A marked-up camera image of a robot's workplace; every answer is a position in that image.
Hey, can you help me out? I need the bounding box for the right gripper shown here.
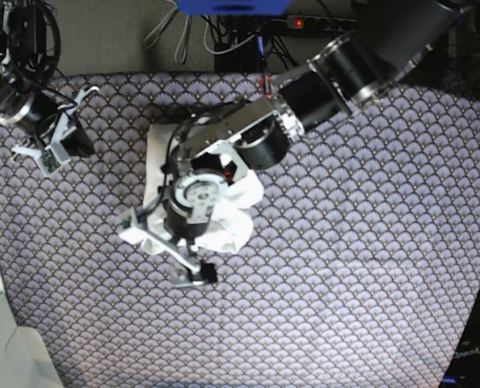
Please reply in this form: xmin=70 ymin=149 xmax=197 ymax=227
xmin=11 ymin=86 xmax=99 ymax=176

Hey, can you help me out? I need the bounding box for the white plastic bin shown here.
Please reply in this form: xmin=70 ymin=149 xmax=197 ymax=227
xmin=0 ymin=293 xmax=63 ymax=387

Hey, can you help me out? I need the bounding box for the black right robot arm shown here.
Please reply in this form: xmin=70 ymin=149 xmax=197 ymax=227
xmin=0 ymin=1 xmax=98 ymax=177

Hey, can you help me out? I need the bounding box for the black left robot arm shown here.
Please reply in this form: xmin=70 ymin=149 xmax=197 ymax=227
xmin=118 ymin=1 xmax=474 ymax=287

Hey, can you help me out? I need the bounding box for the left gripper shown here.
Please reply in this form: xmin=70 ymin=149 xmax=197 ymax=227
xmin=119 ymin=169 xmax=218 ymax=288

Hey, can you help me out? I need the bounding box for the white T-shirt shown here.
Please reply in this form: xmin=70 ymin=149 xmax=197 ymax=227
xmin=134 ymin=124 xmax=263 ymax=255

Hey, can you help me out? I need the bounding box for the patterned purple tablecloth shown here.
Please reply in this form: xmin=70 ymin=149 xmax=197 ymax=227
xmin=0 ymin=73 xmax=480 ymax=387

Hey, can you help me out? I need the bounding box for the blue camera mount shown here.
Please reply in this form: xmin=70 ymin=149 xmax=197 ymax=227
xmin=177 ymin=0 xmax=290 ymax=16

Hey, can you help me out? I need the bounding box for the black box under table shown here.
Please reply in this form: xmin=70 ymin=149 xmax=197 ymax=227
xmin=214 ymin=39 xmax=263 ymax=74

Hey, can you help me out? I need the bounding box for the black power strip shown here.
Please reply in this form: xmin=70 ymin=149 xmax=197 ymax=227
xmin=285 ymin=15 xmax=357 ymax=34

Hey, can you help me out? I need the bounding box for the red black table clamp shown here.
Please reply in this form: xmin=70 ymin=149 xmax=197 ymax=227
xmin=259 ymin=74 xmax=273 ymax=98

